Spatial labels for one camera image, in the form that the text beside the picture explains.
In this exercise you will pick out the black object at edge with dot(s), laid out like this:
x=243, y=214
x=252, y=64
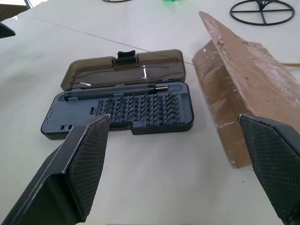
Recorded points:
x=5, y=30

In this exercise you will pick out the brown cardboard wedge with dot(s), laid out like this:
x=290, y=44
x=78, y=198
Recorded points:
x=236, y=89

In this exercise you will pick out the grey screwdriver bit case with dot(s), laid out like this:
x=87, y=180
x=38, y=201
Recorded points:
x=122, y=98

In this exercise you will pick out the green plastic item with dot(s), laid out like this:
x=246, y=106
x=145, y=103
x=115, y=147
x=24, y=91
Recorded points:
x=169, y=1

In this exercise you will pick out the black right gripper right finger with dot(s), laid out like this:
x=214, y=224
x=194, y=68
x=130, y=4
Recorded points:
x=274, y=159

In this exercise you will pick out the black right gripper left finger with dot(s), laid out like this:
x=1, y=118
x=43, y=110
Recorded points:
x=70, y=168

